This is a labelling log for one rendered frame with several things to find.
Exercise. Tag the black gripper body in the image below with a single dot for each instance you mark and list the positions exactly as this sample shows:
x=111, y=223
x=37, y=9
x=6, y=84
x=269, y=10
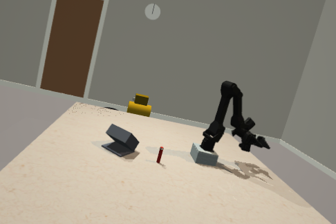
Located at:
x=245, y=135

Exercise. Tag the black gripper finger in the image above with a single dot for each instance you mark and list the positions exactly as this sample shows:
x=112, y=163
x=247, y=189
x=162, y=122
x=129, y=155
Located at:
x=264, y=143
x=254, y=141

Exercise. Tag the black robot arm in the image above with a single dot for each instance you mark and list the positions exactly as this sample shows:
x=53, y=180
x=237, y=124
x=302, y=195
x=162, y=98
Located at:
x=216, y=129

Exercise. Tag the grey sloped panel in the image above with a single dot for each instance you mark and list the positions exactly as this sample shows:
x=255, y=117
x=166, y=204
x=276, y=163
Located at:
x=124, y=143

